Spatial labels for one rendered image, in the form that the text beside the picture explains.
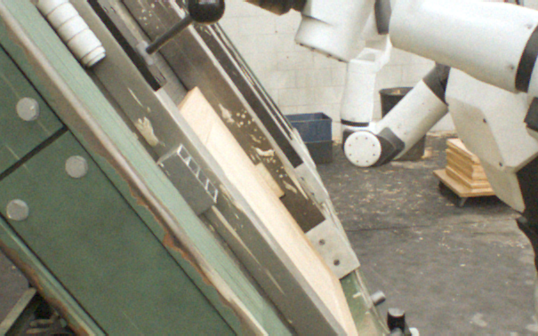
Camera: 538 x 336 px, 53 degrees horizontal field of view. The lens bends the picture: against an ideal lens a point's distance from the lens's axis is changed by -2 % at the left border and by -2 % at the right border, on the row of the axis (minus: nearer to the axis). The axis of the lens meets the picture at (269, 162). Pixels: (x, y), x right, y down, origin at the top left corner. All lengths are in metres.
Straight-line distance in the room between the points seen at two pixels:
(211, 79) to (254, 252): 0.46
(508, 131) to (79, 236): 0.67
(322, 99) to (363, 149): 5.08
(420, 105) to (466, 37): 0.68
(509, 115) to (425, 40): 0.38
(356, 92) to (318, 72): 5.01
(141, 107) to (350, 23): 0.24
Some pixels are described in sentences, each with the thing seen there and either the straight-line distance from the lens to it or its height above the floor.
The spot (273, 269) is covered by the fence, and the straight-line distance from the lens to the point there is 0.67.
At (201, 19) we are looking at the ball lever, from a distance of 0.56.
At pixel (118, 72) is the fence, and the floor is 1.37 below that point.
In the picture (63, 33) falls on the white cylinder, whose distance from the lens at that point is 0.59.
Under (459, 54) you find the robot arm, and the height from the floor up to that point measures 1.39.
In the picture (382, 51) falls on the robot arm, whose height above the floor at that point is 1.34.
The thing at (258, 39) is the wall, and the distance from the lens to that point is 6.13.
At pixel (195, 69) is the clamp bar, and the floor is 1.33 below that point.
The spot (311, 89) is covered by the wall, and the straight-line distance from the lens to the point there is 6.22.
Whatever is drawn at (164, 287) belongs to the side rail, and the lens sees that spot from 0.40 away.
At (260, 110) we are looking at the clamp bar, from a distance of 1.48.
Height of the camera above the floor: 1.43
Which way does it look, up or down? 15 degrees down
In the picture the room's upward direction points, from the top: 3 degrees counter-clockwise
